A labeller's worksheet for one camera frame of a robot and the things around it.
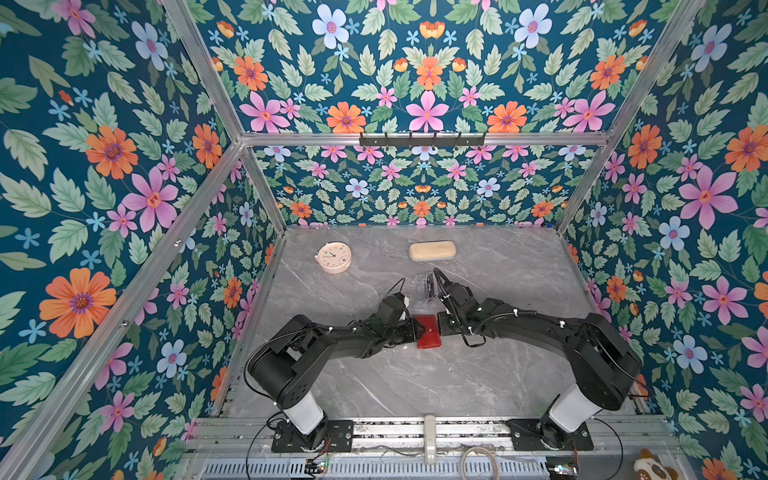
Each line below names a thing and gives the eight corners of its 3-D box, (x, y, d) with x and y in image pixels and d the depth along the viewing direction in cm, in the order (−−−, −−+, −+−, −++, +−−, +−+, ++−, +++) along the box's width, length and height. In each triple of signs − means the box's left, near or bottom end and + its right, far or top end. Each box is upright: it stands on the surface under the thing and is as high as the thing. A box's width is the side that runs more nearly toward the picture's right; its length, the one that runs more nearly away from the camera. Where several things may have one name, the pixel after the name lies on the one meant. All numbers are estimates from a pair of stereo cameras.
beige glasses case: (409, 261, 111) (409, 254, 108) (409, 247, 116) (409, 240, 112) (455, 261, 111) (457, 254, 108) (454, 247, 116) (455, 240, 112)
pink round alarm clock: (314, 273, 109) (312, 267, 106) (321, 247, 117) (319, 241, 114) (349, 273, 109) (348, 267, 106) (353, 247, 117) (352, 241, 114)
